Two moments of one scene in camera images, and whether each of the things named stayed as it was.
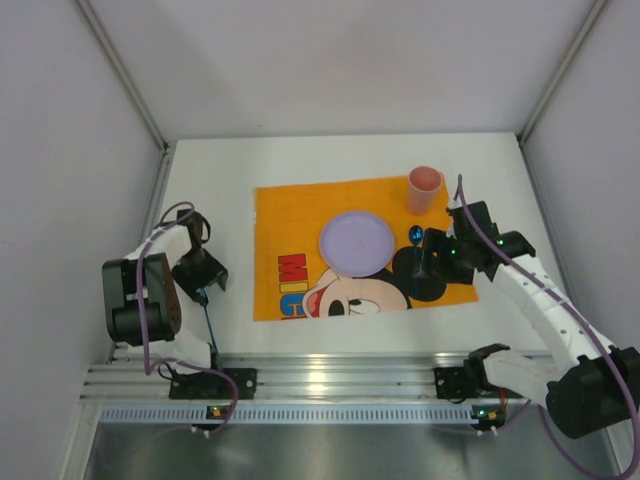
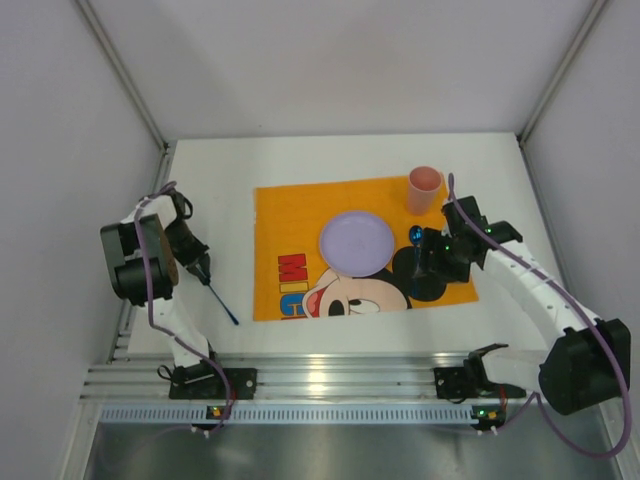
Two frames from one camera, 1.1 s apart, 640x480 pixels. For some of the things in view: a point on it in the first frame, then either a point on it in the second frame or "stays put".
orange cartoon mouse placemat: x=291 y=279 stays put
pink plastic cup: x=423 y=187 stays put
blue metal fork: x=204 y=301 to x=223 y=302
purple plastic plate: x=356 y=244 stays put
